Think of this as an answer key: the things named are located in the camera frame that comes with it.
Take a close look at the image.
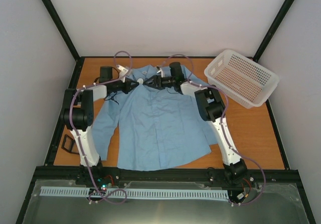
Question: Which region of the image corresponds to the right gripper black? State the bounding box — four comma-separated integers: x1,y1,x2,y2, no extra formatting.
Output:
143,75,175,91

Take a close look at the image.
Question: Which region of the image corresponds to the round pink brooch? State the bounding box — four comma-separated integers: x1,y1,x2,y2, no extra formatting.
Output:
137,78,144,84

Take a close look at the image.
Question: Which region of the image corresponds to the light blue button shirt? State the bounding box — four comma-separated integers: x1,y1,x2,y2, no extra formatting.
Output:
91,63,221,171

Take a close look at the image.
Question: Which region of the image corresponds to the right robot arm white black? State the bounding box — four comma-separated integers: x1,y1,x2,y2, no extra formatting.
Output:
143,62,247,185

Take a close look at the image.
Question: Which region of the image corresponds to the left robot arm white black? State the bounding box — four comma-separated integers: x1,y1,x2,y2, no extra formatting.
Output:
60,65,139,169

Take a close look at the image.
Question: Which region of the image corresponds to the open black brooch box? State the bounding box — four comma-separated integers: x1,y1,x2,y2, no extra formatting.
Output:
61,134,79,155

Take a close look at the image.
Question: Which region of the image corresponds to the white perforated plastic basket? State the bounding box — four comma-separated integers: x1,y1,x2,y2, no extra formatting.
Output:
204,49,279,109

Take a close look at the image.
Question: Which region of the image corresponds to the left red green controller board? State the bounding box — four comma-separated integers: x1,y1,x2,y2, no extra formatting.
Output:
98,175,114,191

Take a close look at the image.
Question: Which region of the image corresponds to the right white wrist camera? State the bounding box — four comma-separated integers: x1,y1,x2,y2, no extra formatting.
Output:
156,66,165,78

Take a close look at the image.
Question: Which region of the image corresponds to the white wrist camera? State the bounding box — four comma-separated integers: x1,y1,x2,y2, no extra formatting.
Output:
156,66,165,78
116,64,132,82

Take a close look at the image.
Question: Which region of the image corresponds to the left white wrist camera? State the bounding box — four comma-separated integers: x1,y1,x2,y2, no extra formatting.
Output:
116,64,132,82

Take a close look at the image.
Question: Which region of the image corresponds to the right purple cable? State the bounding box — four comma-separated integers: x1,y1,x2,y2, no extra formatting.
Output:
160,54,266,206

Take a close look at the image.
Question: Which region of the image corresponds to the purple cable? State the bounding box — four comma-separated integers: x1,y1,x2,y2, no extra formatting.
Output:
160,54,266,206
69,50,133,204

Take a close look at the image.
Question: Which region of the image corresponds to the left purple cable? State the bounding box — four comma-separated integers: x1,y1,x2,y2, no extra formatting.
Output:
69,50,133,204

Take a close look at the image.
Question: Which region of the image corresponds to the light blue slotted cable duct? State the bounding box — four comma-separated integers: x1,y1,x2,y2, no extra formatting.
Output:
39,186,229,201

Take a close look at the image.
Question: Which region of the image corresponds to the left black frame post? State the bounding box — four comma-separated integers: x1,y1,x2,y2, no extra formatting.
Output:
32,0,81,61

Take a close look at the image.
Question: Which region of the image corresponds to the black frame post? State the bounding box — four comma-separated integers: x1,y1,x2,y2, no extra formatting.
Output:
253,0,295,63
32,0,81,61

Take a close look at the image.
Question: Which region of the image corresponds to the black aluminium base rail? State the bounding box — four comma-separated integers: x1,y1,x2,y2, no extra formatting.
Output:
32,166,303,189

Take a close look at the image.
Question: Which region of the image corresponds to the right controller board with wires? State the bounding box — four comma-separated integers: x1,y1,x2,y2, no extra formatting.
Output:
229,178,252,205

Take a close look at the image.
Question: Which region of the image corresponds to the right black frame post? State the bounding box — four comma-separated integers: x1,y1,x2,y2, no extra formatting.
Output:
253,0,295,63

